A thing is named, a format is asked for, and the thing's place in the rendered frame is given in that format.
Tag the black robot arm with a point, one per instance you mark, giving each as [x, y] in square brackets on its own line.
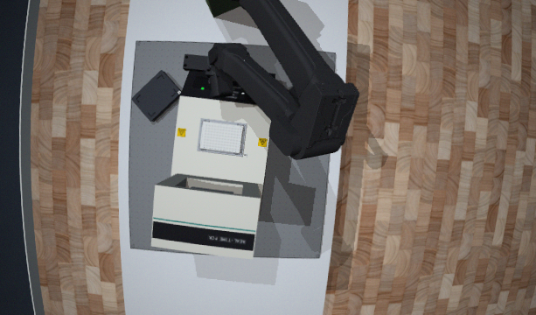
[317, 87]

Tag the white thermal cycler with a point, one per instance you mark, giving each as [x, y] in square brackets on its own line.
[223, 221]

